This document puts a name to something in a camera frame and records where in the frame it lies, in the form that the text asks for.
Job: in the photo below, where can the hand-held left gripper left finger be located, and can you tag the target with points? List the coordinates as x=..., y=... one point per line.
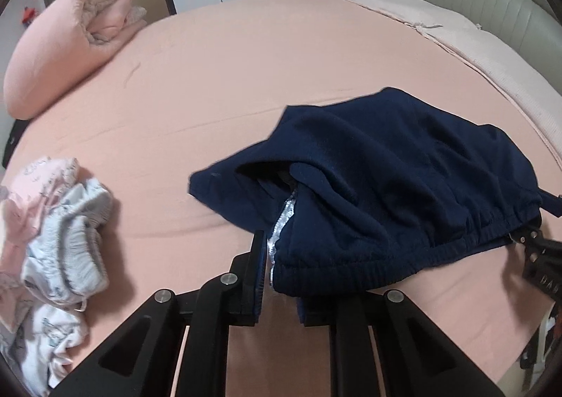
x=260, y=274

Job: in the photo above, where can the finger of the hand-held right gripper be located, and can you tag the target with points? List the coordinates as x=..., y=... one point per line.
x=538, y=256

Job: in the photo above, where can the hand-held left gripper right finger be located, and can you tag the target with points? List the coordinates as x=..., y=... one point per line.
x=351, y=322

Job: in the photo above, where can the navy pants with silver stripes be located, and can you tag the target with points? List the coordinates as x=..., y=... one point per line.
x=373, y=186

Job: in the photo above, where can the bed with pink sheet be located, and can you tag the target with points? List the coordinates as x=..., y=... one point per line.
x=210, y=107

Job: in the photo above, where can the white printed garment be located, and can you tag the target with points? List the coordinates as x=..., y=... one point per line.
x=48, y=344

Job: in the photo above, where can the pink printed garment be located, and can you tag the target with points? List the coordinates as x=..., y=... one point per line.
x=30, y=186

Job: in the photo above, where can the black object beside bed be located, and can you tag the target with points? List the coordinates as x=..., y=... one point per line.
x=12, y=144

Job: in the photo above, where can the rolled pink duvet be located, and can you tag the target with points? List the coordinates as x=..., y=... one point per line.
x=57, y=41

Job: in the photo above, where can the small red toy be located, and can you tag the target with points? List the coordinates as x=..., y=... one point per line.
x=28, y=16

